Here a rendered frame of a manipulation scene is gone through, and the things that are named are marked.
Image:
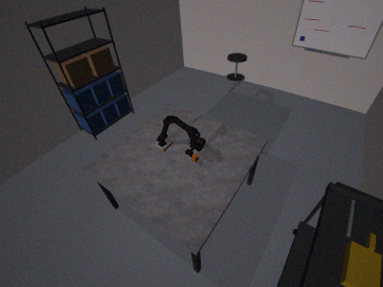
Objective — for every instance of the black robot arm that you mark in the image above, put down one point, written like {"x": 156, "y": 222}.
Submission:
{"x": 191, "y": 131}

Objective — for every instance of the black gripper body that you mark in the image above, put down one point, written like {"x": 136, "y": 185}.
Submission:
{"x": 190, "y": 151}

